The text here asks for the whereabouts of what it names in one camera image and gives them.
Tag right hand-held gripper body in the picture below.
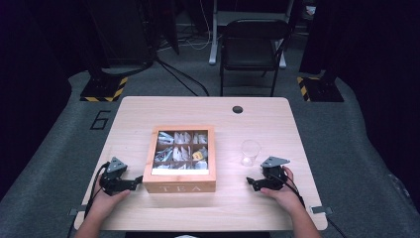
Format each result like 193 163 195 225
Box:
261 156 291 190

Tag black floor cable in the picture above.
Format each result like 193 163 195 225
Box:
154 58 211 97

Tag white floor cables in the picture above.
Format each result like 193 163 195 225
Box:
157 0 213 52

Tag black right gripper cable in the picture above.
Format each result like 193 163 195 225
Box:
282 174 307 209

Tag clear plastic cup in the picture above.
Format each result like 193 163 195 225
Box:
240 139 263 168

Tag person's right hand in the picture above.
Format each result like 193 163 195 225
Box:
261 166 305 216

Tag grey metal table bracket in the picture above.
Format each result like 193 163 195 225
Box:
310 204 334 216
67 204 88 217

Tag person's left hand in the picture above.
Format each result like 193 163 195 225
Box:
88 189 132 217

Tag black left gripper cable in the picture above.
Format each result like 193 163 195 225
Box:
83 162 111 220

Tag hazard striped stand base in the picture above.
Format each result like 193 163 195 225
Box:
296 74 345 103
79 73 129 103

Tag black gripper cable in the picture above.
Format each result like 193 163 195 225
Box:
282 174 307 209
83 162 111 220

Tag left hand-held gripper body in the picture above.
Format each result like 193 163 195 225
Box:
98 156 134 196

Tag wooden tea box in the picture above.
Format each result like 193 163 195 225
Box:
142 124 217 194

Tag black folding chair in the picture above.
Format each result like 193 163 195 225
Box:
219 18 292 97

